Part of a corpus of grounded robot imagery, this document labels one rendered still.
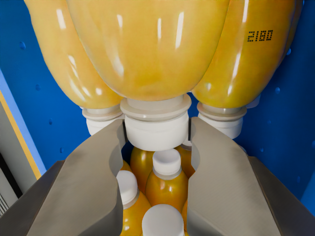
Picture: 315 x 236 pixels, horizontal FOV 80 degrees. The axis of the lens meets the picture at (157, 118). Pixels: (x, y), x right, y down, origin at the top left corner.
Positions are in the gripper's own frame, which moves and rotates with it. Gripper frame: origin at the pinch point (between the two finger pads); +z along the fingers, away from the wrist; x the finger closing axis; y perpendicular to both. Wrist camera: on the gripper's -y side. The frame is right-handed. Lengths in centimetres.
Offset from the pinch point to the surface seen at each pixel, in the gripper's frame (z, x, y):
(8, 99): 4.5, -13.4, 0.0
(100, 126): 3.2, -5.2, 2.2
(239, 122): 3.0, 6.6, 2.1
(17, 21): 8.9, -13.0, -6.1
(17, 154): 117, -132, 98
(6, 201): 97, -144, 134
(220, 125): 2.6, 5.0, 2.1
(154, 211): 1.0, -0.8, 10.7
